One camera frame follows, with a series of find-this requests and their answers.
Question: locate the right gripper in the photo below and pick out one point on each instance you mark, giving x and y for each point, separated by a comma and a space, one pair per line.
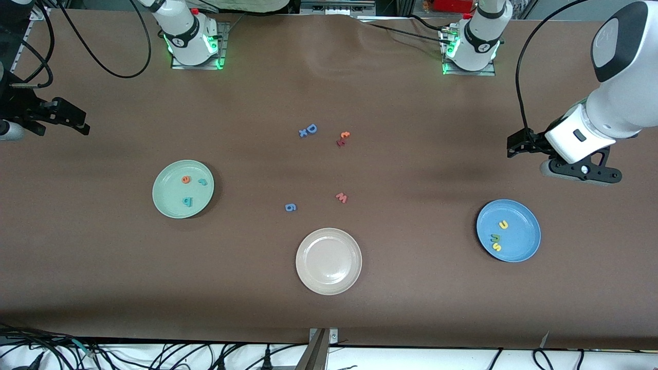
20, 109

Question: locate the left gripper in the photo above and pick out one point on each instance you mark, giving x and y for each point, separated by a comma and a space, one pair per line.
534, 140

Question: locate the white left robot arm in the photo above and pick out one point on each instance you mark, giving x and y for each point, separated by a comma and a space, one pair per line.
480, 43

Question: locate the blue plate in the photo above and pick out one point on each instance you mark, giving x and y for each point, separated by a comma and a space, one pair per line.
522, 231

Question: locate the aluminium corner profile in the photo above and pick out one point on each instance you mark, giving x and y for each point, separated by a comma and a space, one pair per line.
40, 14

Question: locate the light green plate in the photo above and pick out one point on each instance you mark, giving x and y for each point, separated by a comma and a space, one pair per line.
175, 192

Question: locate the red box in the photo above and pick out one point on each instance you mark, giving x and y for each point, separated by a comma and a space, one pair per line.
452, 5

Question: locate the brown table cover sheet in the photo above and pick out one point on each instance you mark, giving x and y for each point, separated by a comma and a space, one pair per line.
103, 282

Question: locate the blue letter D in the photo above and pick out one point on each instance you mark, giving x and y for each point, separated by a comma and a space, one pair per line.
311, 128

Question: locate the beige plate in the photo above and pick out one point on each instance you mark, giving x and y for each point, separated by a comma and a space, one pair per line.
328, 261

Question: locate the grey metal device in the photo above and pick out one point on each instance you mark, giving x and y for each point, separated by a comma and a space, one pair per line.
336, 7

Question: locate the black power plug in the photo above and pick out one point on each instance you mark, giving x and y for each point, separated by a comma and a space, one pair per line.
267, 362

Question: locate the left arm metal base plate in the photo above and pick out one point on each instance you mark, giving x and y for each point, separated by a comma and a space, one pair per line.
488, 72

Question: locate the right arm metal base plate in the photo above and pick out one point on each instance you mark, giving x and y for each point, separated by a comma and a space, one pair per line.
223, 43

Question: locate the aluminium table edge bracket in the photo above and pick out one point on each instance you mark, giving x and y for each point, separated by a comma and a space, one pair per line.
321, 354

